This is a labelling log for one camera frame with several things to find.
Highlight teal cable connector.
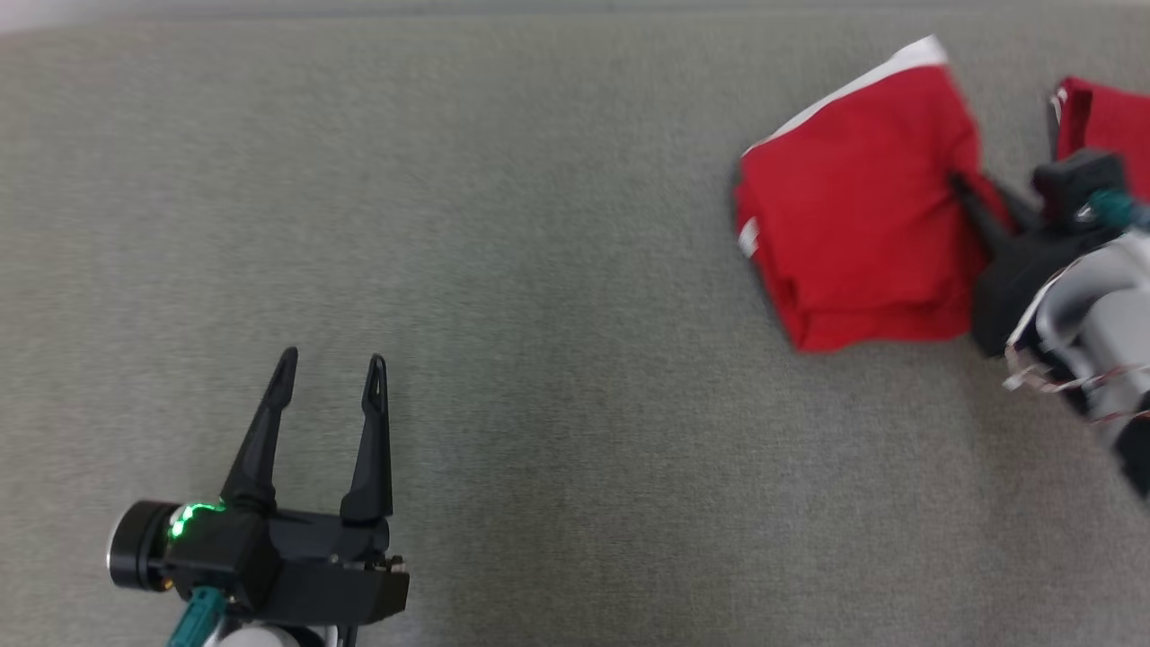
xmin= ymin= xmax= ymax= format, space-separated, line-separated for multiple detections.
xmin=1087 ymin=187 xmax=1150 ymax=231
xmin=166 ymin=586 xmax=226 ymax=647

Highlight teal right cable connector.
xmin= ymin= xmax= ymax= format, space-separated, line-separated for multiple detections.
xmin=1087 ymin=187 xmax=1150 ymax=231

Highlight teal left cable connector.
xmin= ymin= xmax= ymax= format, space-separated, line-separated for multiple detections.
xmin=166 ymin=586 xmax=226 ymax=647

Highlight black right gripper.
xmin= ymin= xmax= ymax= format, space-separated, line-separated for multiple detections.
xmin=950 ymin=173 xmax=1124 ymax=359

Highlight red shorts with white stripes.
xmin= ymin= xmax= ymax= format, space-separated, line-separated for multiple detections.
xmin=734 ymin=36 xmax=1016 ymax=353

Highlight red garment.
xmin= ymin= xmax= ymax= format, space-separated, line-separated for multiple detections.
xmin=1049 ymin=76 xmax=1150 ymax=203

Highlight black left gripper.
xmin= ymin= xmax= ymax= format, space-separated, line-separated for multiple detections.
xmin=219 ymin=346 xmax=411 ymax=628

